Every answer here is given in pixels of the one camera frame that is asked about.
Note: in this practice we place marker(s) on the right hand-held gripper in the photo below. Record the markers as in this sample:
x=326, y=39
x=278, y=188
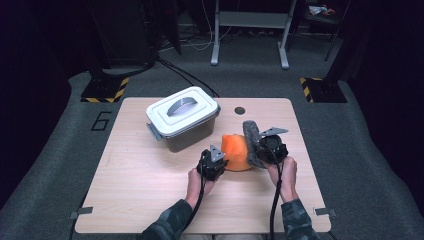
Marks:
x=273, y=148

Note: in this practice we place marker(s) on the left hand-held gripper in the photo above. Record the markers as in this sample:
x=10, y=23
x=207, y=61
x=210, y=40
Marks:
x=210, y=166

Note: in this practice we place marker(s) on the orange plush toy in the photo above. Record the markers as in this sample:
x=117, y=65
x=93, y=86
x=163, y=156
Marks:
x=235, y=151

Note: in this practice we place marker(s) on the grey plastic storage box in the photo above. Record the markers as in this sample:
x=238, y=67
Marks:
x=191, y=136

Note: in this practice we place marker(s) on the grey lidded storage box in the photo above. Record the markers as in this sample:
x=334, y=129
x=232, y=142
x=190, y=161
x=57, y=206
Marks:
x=180, y=111

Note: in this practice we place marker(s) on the person's left hand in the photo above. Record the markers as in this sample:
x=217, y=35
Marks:
x=196, y=186

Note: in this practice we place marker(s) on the person's right hand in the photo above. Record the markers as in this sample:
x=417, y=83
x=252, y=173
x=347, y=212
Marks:
x=285, y=180

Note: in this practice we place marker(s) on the black stand with striped base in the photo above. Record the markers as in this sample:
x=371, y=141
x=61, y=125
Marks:
x=105, y=90
x=325, y=90

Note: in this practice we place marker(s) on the grey tape strip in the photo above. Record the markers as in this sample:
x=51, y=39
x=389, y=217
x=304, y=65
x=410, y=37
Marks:
x=81, y=211
x=325, y=211

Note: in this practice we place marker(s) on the orange and white clutter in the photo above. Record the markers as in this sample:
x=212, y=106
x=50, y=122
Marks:
x=320, y=10

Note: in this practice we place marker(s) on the black cabinet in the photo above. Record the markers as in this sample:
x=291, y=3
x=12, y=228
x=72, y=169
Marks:
x=123, y=30

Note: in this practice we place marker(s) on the white metal desk frame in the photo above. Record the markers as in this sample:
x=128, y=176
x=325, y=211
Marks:
x=253, y=19

